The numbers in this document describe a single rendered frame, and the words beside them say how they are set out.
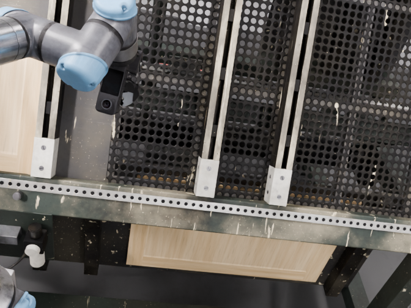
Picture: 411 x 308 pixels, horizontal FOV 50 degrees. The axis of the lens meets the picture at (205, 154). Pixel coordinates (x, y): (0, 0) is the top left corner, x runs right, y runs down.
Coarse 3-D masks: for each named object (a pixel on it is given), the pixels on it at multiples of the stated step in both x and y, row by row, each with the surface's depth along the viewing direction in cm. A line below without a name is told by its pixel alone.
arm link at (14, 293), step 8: (0, 272) 70; (8, 272) 72; (0, 280) 68; (8, 280) 70; (0, 288) 68; (8, 288) 69; (16, 288) 74; (0, 296) 68; (8, 296) 69; (16, 296) 72; (24, 296) 73; (32, 296) 75; (0, 304) 67; (8, 304) 68; (16, 304) 70; (24, 304) 71; (32, 304) 74
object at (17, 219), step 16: (0, 224) 144; (16, 224) 145; (32, 224) 140; (48, 224) 145; (0, 240) 142; (16, 240) 142; (32, 240) 141; (48, 240) 150; (16, 256) 155; (32, 256) 142; (48, 256) 155
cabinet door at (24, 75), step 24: (0, 72) 138; (24, 72) 139; (0, 96) 139; (24, 96) 140; (0, 120) 140; (24, 120) 141; (0, 144) 141; (24, 144) 142; (0, 168) 142; (24, 168) 143
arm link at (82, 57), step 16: (48, 32) 76; (64, 32) 76; (80, 32) 76; (96, 32) 76; (112, 32) 77; (48, 48) 76; (64, 48) 75; (80, 48) 74; (96, 48) 75; (112, 48) 77; (64, 64) 73; (80, 64) 73; (96, 64) 75; (64, 80) 77; (80, 80) 75; (96, 80) 76
